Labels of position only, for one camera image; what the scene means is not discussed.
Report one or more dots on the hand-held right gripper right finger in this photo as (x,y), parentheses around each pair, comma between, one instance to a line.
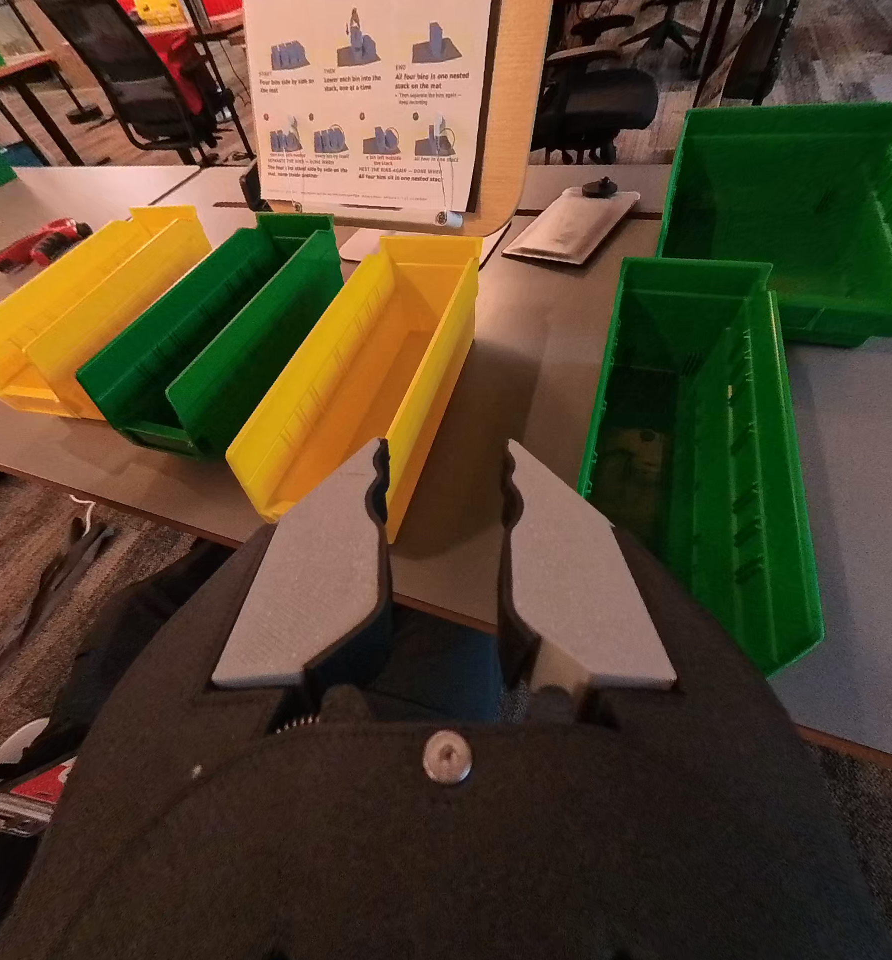
(581,592)

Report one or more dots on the silver pouch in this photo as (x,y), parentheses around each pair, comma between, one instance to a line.
(566,232)

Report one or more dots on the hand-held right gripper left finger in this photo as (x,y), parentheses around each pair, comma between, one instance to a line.
(303,585)

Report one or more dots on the wide green plastic bin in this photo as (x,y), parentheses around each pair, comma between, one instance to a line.
(791,195)

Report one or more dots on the printed instruction sheet on stand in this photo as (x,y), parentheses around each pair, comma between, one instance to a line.
(517,112)

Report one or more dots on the black padded office chair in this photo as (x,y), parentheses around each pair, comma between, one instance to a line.
(596,105)

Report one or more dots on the black mesh office chair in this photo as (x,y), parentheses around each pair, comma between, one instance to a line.
(116,60)

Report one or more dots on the red and white package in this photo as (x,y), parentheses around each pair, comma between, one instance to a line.
(33,795)

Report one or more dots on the white instruction sheet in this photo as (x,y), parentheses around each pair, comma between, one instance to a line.
(371,150)

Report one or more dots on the dark green plastic bin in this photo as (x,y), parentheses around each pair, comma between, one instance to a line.
(213,322)

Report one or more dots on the yellow plastic bin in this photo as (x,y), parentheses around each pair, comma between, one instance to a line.
(356,390)
(78,300)

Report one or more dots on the red and black tool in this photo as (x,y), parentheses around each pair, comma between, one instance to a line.
(41,244)

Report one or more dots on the black bag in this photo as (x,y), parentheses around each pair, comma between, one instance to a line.
(131,637)

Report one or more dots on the small black device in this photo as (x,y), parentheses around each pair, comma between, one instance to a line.
(251,187)

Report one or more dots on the wooden table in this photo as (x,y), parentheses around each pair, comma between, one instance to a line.
(26,66)

